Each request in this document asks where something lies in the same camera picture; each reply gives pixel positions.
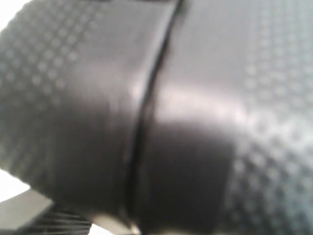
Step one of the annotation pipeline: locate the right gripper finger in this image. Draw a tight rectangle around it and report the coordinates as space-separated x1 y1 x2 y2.
0 189 90 235

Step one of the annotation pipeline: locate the black plastic carrying case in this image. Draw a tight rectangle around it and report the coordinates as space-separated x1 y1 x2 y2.
0 0 313 235

